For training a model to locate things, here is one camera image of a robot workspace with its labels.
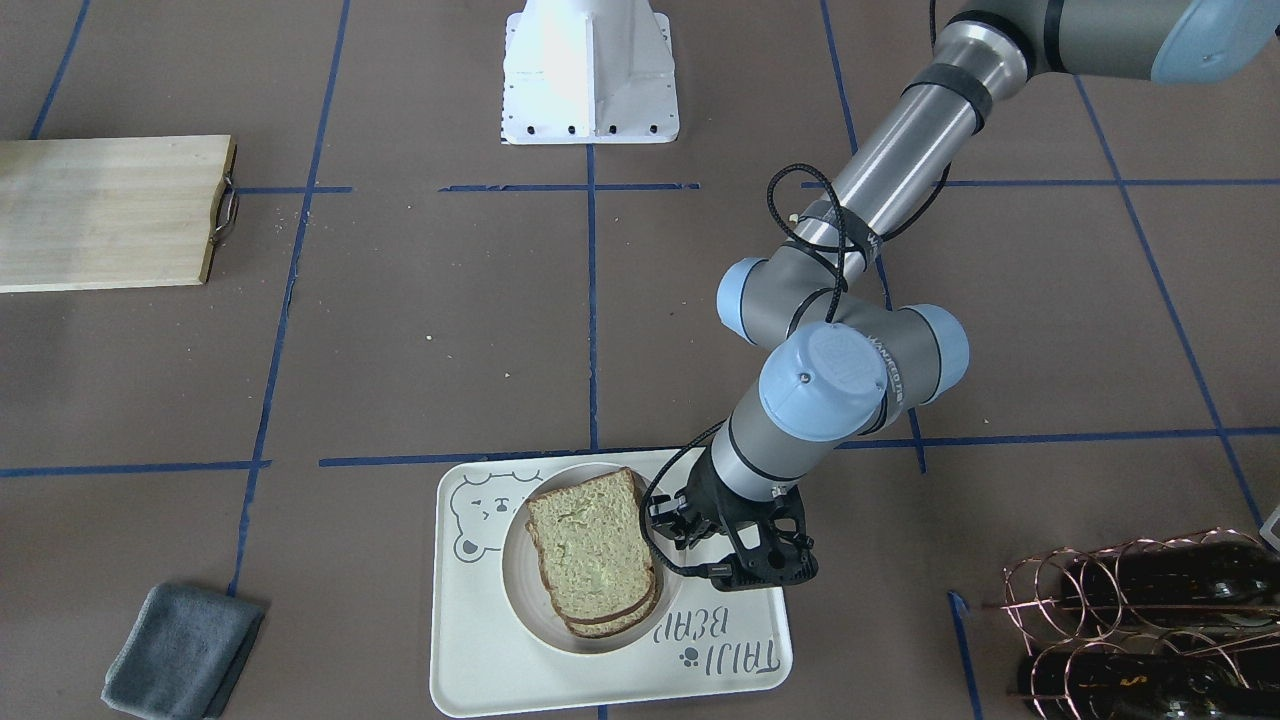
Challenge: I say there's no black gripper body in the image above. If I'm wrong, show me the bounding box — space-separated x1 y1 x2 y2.
680 455 791 551

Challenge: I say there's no bread slice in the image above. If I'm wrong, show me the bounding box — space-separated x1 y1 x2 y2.
563 591 660 639
525 468 658 623

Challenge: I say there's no white bowl plate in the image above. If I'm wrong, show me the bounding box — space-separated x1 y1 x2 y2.
502 462 678 655

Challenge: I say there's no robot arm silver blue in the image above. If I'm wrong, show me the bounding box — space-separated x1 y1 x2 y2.
639 1 1277 559

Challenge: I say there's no cream bear tray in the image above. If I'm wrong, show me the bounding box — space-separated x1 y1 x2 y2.
429 450 794 717

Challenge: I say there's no green wine bottle front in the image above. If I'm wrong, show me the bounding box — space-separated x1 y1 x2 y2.
1016 644 1279 719

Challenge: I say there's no green wine bottle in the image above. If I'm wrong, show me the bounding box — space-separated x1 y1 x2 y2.
1060 541 1277 629
1016 644 1279 719

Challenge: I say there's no green wine bottle middle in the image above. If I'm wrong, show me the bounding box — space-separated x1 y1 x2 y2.
1060 541 1277 629

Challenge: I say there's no grey folded cloth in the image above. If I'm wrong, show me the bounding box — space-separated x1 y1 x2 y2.
101 583 266 719

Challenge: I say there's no wooden cutting board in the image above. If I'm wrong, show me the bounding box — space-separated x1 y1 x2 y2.
1 135 236 293

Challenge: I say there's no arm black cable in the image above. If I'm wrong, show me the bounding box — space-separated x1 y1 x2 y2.
640 0 951 582

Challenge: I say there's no copper wire bottle rack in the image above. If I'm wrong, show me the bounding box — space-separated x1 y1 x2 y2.
993 528 1279 719

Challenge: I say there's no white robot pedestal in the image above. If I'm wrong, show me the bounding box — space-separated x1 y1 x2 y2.
500 1 681 146

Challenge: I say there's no white wire cup rack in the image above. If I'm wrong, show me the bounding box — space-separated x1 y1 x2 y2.
1258 505 1280 553

